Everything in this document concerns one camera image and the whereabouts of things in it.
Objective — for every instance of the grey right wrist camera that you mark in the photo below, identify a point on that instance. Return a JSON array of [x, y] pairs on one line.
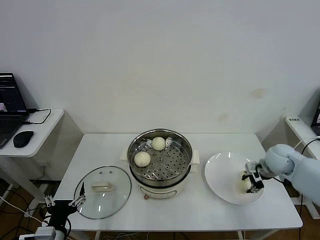
[[253, 167]]

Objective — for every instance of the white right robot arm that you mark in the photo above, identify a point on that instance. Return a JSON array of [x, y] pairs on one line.
[[300, 170]]

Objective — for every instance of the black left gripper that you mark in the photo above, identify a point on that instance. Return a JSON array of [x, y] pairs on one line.
[[62, 208]]

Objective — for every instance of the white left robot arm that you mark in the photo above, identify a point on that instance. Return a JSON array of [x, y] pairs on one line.
[[61, 235]]

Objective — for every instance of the perforated steel steamer basket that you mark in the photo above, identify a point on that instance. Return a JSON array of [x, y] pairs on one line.
[[172, 165]]

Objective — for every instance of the black computer mouse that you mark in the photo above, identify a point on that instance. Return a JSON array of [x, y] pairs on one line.
[[23, 139]]

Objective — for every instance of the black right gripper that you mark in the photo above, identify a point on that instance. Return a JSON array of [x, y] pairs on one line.
[[257, 180]]

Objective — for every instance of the white round plate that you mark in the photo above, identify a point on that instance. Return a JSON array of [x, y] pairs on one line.
[[222, 175]]

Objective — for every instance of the cream electric cooker base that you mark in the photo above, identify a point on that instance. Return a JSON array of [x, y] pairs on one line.
[[162, 192]]

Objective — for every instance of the small printed label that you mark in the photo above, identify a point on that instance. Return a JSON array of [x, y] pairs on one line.
[[293, 119]]

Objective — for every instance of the round glass pot lid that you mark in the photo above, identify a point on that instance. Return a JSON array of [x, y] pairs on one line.
[[112, 200]]

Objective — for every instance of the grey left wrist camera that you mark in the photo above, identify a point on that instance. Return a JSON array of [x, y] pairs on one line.
[[45, 232]]

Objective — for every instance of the black open laptop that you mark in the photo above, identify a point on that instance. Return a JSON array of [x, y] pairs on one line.
[[10, 100]]

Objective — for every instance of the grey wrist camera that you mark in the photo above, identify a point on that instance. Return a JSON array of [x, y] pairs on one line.
[[253, 167], [45, 232]]

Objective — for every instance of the dark laptop with lit screen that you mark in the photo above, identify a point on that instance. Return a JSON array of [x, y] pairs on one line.
[[316, 117]]

